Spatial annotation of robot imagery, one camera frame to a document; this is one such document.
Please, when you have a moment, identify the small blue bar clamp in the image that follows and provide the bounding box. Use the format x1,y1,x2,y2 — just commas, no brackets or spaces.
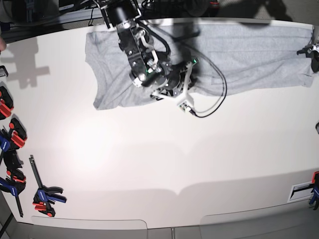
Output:
29,155,67,218

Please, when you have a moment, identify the blue clamp at right edge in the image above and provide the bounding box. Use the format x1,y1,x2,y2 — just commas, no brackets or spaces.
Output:
294,171,319,211

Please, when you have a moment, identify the blue red bar clamp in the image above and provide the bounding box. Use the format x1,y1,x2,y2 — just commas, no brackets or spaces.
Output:
0,117,27,162

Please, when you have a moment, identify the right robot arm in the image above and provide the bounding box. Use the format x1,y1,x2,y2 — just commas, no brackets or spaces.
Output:
95,0,197,100

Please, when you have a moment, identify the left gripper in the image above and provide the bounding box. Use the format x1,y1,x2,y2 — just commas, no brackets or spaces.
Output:
297,35,319,73

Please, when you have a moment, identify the grey T-shirt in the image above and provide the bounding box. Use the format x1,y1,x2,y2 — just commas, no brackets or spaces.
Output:
85,24,315,110

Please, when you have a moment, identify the blue black bar clamp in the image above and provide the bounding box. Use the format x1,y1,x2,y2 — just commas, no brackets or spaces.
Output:
0,150,27,217

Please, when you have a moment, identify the black clamp piece left edge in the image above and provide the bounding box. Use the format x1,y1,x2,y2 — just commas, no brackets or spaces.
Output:
0,65,8,77

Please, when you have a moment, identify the aluminium frame rail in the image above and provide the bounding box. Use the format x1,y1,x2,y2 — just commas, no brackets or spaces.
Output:
4,7,102,27

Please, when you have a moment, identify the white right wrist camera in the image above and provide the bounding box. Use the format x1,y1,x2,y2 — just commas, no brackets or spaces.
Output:
151,60,197,115

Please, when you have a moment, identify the dark object at right edge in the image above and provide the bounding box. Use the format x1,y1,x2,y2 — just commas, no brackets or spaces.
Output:
315,122,319,134

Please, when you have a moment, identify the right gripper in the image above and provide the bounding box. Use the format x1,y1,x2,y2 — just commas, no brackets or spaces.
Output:
150,58,198,100

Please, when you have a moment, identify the black camera cable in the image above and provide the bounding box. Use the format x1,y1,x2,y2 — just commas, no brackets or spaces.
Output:
144,22,228,118

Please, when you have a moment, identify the person hand at left edge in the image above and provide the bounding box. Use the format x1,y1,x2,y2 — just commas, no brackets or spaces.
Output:
0,35,6,52

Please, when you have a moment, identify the red black clamp top left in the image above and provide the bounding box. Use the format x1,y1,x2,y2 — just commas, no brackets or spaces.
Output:
0,86,14,120

